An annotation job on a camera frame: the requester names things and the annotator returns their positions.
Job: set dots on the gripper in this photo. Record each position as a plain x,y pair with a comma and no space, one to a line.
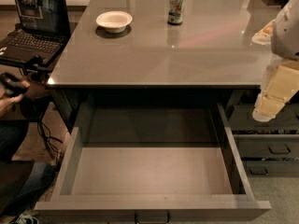
286,34

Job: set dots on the black open laptop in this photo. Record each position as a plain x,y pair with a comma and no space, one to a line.
43,33

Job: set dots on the black game controller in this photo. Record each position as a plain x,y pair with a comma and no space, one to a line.
12,85

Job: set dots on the grey lower side drawer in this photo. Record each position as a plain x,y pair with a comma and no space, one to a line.
271,168

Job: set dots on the black drawer handle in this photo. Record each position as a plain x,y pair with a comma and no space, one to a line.
152,218

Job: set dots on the white sneaker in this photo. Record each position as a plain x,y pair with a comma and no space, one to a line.
25,218

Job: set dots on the grey middle side drawer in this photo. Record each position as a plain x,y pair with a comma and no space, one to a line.
268,145

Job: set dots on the person's hand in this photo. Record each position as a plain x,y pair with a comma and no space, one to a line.
6,103

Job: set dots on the person's jeans leg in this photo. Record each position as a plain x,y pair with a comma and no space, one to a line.
21,182

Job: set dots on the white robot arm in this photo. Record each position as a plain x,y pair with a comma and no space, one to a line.
285,36

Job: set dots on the grey upper side drawer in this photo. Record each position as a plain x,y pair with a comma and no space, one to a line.
244,118

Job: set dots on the white paper bowl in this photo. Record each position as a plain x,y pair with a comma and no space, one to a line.
114,21

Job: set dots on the open grey top drawer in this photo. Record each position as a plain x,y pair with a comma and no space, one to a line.
151,160

